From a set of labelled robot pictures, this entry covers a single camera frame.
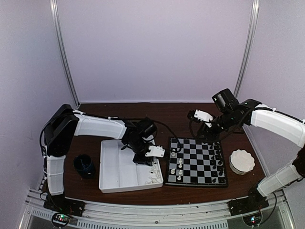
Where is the black white chess board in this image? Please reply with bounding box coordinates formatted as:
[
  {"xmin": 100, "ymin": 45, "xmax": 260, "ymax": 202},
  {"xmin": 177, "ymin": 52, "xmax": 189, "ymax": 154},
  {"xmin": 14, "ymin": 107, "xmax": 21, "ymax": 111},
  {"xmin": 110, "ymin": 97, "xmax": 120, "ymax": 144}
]
[{"xmin": 165, "ymin": 137, "xmax": 228, "ymax": 188}]

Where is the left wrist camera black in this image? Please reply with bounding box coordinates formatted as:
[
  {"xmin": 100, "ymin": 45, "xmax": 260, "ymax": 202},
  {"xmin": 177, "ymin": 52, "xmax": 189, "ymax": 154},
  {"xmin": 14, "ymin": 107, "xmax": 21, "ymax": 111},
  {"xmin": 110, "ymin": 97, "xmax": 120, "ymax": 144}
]
[{"xmin": 137, "ymin": 118, "xmax": 157, "ymax": 138}]

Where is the right aluminium corner post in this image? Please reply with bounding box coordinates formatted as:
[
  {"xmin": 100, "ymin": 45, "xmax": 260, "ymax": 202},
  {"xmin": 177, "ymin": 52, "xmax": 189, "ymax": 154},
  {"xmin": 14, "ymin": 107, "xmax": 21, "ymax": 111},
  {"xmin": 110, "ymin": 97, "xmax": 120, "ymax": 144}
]
[{"xmin": 234, "ymin": 0, "xmax": 260, "ymax": 97}]

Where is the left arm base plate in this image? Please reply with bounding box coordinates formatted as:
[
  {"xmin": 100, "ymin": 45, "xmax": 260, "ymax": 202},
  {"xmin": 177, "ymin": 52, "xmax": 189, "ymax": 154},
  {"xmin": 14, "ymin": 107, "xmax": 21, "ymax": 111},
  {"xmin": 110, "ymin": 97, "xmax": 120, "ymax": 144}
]
[{"xmin": 43, "ymin": 194, "xmax": 85, "ymax": 217}]

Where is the aluminium front rail frame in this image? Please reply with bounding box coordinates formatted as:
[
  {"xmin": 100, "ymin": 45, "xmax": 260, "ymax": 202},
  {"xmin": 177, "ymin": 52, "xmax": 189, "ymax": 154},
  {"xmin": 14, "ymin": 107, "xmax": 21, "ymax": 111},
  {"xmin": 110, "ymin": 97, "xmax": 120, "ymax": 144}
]
[{"xmin": 17, "ymin": 188, "xmax": 297, "ymax": 229}]

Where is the white plastic compartment tray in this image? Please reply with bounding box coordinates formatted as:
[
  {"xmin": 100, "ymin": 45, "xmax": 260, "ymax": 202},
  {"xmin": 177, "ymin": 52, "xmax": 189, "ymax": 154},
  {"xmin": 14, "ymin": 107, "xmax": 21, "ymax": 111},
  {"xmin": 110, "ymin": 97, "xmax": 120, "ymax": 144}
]
[{"xmin": 99, "ymin": 140, "xmax": 163, "ymax": 194}]

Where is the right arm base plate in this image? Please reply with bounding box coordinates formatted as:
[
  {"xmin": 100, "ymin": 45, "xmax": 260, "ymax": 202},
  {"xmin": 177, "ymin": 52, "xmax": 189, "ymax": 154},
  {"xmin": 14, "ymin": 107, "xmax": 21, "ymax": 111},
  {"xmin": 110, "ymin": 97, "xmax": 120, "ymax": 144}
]
[{"xmin": 227, "ymin": 197, "xmax": 269, "ymax": 216}]

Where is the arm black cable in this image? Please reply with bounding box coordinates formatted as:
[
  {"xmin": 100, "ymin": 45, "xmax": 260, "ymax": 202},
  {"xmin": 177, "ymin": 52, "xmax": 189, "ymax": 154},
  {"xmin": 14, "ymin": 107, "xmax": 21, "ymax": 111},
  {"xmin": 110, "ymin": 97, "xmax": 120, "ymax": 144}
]
[
  {"xmin": 187, "ymin": 111, "xmax": 198, "ymax": 138},
  {"xmin": 152, "ymin": 121, "xmax": 183, "ymax": 153}
]

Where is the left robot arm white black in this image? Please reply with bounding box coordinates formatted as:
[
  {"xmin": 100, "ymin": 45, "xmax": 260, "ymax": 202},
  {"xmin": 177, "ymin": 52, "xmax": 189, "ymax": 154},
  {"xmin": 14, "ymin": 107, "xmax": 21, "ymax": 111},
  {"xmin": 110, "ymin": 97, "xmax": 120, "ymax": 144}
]
[{"xmin": 39, "ymin": 104, "xmax": 157, "ymax": 212}]

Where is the aluminium corner post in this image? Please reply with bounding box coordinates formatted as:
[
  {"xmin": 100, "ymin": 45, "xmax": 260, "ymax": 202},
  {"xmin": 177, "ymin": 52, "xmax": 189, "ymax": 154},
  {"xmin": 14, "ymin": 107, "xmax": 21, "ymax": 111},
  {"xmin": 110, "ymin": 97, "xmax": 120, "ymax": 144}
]
[
  {"xmin": 234, "ymin": 0, "xmax": 260, "ymax": 97},
  {"xmin": 50, "ymin": 0, "xmax": 80, "ymax": 107}
]

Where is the left aluminium corner post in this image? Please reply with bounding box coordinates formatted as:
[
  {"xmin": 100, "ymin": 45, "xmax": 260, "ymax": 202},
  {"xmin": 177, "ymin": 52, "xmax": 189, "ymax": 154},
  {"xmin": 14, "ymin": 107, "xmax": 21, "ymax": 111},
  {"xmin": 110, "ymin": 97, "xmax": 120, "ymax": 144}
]
[{"xmin": 50, "ymin": 0, "xmax": 80, "ymax": 107}]

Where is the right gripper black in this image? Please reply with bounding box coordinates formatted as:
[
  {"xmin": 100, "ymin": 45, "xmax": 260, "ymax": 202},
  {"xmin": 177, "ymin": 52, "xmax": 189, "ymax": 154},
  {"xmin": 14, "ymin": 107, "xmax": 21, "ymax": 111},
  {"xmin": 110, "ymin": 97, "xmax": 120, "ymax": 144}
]
[{"xmin": 195, "ymin": 110, "xmax": 240, "ymax": 143}]

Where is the white scalloped bowl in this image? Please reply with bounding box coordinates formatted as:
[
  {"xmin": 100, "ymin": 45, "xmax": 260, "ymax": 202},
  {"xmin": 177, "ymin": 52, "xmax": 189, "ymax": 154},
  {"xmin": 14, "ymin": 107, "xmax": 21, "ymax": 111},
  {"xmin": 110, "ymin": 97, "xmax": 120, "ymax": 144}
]
[{"xmin": 229, "ymin": 149, "xmax": 255, "ymax": 175}]

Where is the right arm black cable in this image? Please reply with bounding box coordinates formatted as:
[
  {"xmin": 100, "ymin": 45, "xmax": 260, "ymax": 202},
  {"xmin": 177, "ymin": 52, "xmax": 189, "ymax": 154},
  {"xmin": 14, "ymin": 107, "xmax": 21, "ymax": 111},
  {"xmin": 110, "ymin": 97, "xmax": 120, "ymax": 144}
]
[{"xmin": 187, "ymin": 111, "xmax": 198, "ymax": 138}]

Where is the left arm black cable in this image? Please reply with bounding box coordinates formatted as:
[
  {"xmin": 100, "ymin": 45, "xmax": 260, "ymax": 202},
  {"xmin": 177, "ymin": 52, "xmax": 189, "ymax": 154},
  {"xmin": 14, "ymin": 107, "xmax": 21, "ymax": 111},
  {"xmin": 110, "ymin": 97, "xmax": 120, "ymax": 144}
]
[{"xmin": 152, "ymin": 121, "xmax": 183, "ymax": 153}]

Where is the dark blue mug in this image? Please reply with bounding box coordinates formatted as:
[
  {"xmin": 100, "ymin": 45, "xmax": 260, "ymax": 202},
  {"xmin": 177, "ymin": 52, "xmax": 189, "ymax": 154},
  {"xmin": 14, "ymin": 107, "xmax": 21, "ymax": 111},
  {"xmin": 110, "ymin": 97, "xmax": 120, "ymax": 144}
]
[{"xmin": 73, "ymin": 154, "xmax": 96, "ymax": 179}]

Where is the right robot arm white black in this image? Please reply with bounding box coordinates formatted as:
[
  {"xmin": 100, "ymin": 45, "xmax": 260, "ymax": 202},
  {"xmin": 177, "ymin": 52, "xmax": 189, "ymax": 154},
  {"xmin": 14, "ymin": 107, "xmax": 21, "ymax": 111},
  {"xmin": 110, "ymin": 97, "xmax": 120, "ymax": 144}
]
[{"xmin": 194, "ymin": 98, "xmax": 305, "ymax": 211}]

